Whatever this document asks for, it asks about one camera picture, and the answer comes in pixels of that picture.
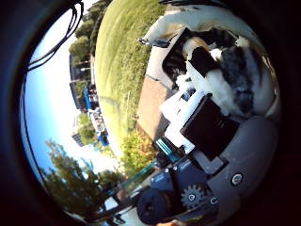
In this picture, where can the zebra plush toy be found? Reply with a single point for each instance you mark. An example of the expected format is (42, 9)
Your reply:
(238, 78)

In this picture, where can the blue ribbed box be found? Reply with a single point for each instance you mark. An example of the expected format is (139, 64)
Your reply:
(164, 146)

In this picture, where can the black slatted plastic basket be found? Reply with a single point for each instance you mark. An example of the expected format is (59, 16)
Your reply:
(174, 62)

